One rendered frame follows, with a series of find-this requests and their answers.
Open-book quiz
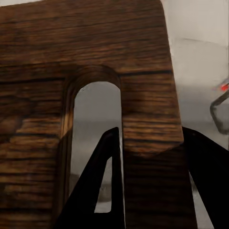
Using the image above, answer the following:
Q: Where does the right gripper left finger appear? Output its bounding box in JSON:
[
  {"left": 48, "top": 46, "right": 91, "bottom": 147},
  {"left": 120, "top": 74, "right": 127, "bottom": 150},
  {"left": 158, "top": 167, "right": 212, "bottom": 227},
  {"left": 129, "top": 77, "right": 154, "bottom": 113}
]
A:
[{"left": 53, "top": 127, "right": 125, "bottom": 229}]

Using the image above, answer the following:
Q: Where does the cutting board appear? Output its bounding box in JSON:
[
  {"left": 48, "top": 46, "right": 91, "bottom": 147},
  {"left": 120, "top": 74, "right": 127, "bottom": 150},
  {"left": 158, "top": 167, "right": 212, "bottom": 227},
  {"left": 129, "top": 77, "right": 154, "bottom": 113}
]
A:
[{"left": 0, "top": 0, "right": 198, "bottom": 229}]

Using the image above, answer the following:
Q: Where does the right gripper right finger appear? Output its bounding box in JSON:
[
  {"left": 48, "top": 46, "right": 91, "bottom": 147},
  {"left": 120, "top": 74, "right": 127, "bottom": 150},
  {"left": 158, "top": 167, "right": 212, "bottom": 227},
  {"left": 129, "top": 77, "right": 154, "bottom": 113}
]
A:
[{"left": 182, "top": 127, "right": 229, "bottom": 229}]

